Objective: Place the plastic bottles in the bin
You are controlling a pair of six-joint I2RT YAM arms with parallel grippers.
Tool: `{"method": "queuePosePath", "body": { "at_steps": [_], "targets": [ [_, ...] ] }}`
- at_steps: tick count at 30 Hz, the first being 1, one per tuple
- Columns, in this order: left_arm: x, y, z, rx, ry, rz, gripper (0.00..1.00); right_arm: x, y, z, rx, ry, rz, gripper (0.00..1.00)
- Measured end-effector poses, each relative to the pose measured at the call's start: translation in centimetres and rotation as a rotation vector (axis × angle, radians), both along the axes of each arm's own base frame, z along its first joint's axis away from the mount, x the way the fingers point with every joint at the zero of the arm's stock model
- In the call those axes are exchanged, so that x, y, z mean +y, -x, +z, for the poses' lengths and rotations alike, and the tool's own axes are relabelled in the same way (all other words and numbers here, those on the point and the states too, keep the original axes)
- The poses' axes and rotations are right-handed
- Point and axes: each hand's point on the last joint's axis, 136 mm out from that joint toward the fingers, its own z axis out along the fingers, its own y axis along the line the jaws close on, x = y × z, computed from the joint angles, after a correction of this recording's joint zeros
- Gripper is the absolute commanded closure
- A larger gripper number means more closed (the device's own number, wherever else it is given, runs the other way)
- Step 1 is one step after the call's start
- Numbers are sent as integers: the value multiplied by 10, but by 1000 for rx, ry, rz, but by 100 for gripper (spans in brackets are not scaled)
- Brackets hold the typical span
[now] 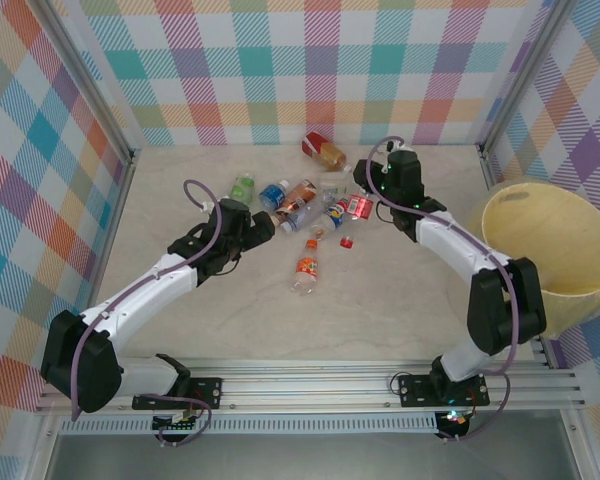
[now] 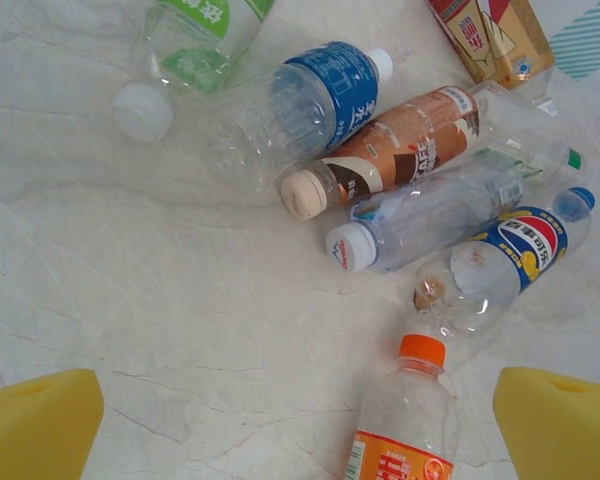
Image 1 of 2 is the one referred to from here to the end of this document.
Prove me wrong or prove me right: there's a left control board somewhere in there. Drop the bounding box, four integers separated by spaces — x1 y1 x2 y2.
152 413 200 434

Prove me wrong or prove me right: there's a red label bottle red cap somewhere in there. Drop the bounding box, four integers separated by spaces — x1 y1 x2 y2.
339 196 376 250

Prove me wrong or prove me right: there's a crushed clear plastic bottle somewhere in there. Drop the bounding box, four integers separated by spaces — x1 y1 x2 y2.
279 197 331 234

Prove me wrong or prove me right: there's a left black mount plate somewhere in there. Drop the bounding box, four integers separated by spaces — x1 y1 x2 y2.
132 377 224 412

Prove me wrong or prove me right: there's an aluminium frame post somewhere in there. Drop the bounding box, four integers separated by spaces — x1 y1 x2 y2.
477 0 581 161
42 0 141 169

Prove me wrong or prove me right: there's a green label plastic bottle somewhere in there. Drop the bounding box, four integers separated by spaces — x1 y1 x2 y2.
229 172 256 204

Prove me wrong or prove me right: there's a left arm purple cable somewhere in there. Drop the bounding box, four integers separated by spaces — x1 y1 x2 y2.
71 179 226 421

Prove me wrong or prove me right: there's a control board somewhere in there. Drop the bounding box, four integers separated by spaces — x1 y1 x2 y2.
152 413 200 434
437 408 471 437

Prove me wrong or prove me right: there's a blue label water bottle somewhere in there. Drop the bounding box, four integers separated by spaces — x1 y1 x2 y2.
258 179 291 210

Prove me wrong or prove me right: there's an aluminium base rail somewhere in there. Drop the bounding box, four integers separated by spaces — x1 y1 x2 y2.
34 358 586 414

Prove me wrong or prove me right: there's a yellow round bin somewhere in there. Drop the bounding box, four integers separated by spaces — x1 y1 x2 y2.
462 182 600 336

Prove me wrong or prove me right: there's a right control board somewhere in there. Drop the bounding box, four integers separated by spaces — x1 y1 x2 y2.
437 408 471 437

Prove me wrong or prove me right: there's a black mount plate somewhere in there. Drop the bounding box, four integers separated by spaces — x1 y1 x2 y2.
132 377 224 412
397 372 491 409

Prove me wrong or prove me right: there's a white slotted cable duct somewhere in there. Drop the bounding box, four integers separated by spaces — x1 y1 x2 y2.
58 417 440 436

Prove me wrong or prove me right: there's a left aluminium frame post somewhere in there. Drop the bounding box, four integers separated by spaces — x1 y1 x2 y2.
42 0 141 169

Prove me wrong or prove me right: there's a right aluminium frame post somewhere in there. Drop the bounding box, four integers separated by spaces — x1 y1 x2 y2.
477 0 581 161

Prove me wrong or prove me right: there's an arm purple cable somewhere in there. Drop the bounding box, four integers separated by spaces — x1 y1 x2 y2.
369 134 524 441
71 179 226 421

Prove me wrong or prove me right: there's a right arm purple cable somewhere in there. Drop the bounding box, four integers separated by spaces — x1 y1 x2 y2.
369 134 524 441

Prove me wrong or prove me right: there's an amber tea bottle red label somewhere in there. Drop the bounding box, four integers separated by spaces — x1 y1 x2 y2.
302 130 354 176

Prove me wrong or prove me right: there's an orange label bottle orange cap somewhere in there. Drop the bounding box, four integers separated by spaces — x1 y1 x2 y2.
288 238 322 297

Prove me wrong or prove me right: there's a brown label plastic bottle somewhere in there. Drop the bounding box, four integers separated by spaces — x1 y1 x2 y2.
273 178 317 224

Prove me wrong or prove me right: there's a right black mount plate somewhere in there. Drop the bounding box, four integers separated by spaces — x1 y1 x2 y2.
397 372 491 409

